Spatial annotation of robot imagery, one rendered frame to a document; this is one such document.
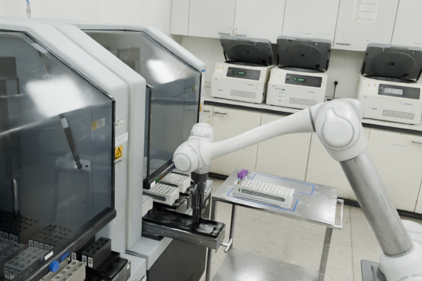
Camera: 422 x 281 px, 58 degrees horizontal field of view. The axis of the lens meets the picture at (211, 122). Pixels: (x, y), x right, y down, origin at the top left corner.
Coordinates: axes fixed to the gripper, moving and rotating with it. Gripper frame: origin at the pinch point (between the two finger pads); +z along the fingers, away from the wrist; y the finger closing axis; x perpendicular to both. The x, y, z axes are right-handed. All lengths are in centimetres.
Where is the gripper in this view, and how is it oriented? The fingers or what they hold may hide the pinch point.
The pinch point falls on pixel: (196, 212)
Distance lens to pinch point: 174.9
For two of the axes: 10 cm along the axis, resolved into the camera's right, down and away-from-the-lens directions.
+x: 9.5, 1.5, -2.9
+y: -3.1, 2.3, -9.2
